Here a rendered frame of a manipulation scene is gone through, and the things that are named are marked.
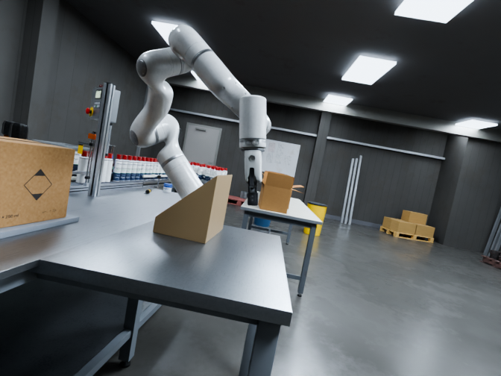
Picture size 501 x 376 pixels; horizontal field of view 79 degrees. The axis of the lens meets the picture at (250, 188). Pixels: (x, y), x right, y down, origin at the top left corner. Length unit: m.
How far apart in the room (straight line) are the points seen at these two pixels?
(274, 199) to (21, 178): 2.23
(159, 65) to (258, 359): 0.99
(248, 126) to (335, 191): 9.03
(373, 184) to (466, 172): 2.41
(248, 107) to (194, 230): 0.59
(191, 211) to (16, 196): 0.59
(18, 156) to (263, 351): 0.94
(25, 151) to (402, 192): 10.05
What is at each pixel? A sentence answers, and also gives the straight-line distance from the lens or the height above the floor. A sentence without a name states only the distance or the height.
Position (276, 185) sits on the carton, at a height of 1.04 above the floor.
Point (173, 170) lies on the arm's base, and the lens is 1.41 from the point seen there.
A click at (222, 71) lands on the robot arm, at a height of 1.45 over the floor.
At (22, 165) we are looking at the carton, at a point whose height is 1.05.
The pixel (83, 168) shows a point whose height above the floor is 0.98.
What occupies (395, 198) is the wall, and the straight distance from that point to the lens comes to 10.45.
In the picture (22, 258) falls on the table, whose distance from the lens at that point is 1.02.
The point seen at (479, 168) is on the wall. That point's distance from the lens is 10.35.
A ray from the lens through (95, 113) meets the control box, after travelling 2.05.
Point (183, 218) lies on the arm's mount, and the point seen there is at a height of 0.91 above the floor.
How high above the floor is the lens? 1.18
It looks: 4 degrees down
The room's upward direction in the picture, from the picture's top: 11 degrees clockwise
